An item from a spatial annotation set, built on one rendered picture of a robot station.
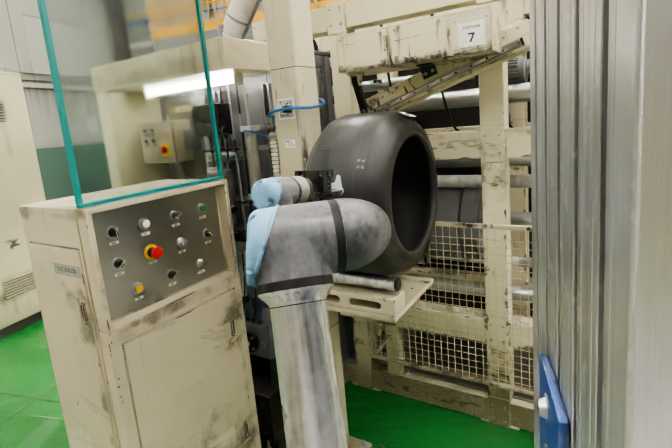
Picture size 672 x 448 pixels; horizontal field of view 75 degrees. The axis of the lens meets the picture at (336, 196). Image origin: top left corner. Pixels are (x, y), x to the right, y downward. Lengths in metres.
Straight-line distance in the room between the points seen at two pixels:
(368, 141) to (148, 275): 0.85
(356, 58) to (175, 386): 1.36
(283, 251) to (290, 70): 1.10
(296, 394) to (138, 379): 1.00
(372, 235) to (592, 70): 0.50
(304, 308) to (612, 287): 0.50
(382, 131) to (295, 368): 0.90
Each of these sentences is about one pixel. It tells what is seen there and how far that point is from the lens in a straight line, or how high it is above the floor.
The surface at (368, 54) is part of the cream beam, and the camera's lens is 1.79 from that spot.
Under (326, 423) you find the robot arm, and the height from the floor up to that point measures 1.05.
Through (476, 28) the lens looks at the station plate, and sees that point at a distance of 1.65.
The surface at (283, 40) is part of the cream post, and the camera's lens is 1.68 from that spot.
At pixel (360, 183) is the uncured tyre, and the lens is 1.31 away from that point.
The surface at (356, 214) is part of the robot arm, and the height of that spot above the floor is 1.31.
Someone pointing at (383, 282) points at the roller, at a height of 0.91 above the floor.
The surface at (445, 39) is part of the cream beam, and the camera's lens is 1.68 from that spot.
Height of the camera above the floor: 1.45
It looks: 10 degrees down
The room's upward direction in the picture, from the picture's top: 5 degrees counter-clockwise
